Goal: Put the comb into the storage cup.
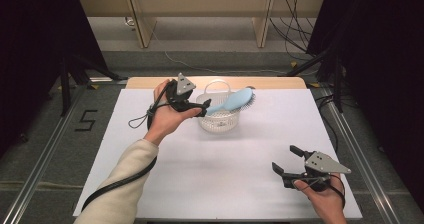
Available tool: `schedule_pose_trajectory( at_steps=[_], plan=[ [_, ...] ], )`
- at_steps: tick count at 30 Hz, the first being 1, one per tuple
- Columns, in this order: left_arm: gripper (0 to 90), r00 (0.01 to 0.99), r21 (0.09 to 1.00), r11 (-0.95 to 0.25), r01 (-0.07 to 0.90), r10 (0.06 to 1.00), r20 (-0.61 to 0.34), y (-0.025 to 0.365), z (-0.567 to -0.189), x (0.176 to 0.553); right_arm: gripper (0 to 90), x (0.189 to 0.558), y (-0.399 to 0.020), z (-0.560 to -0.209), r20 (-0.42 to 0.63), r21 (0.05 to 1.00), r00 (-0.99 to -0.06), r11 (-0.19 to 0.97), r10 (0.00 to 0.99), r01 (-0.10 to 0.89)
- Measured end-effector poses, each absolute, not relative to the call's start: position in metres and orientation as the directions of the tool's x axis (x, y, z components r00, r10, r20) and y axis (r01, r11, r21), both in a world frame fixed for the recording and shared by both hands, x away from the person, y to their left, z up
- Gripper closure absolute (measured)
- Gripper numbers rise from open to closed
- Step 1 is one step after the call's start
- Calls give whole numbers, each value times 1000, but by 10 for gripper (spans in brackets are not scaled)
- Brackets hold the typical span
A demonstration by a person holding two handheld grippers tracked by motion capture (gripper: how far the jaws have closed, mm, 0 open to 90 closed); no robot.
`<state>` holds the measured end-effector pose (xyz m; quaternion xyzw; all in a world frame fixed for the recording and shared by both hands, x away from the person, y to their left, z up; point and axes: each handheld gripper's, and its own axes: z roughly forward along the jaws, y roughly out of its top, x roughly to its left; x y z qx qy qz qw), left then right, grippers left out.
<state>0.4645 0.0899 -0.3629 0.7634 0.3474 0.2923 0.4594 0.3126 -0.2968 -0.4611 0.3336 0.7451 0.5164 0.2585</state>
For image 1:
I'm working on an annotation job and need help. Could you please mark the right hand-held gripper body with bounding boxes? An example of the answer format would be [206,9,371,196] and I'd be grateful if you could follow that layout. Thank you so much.
[282,149,352,193]

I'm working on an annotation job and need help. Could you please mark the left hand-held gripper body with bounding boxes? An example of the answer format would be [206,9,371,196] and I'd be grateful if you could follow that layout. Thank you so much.
[165,71,205,115]

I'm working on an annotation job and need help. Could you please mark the white plastic basket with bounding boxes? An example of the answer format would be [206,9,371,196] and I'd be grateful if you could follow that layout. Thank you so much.
[195,79,242,134]

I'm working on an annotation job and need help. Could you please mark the light blue hairbrush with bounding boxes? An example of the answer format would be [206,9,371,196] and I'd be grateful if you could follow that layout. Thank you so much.
[204,86,257,117]

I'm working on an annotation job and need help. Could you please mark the person's left hand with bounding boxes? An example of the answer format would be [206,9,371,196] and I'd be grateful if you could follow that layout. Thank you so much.
[143,79,203,147]

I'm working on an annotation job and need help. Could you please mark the person's right hand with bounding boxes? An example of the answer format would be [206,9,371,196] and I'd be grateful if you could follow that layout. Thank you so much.
[292,173,347,220]

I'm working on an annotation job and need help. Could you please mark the white board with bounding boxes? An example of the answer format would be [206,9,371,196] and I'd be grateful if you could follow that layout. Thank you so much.
[73,88,364,221]

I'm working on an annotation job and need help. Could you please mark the wooden table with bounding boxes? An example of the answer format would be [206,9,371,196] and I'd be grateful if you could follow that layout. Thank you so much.
[124,76,308,91]

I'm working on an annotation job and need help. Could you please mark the black tripod stand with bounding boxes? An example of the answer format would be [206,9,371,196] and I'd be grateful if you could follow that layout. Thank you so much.
[285,47,347,114]
[59,52,128,119]

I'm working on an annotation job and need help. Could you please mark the beige wooden desk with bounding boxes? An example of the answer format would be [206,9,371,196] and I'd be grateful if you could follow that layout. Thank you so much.
[75,0,327,49]

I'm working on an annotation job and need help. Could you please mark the black curtain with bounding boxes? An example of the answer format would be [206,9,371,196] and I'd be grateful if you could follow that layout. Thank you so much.
[305,0,424,213]
[0,0,110,160]

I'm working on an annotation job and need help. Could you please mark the thin white cable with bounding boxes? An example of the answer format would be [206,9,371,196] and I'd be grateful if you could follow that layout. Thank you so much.
[150,28,319,77]

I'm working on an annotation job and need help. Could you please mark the right hand-held gripper black cable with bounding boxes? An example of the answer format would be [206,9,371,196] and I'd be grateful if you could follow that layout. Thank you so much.
[309,173,347,210]

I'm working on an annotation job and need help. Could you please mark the metal floor rail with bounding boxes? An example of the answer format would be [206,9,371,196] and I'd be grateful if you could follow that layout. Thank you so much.
[0,83,88,224]
[318,86,403,224]

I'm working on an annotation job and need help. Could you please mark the bundle of black cables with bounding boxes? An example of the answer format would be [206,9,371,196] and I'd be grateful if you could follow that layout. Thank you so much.
[268,0,317,62]

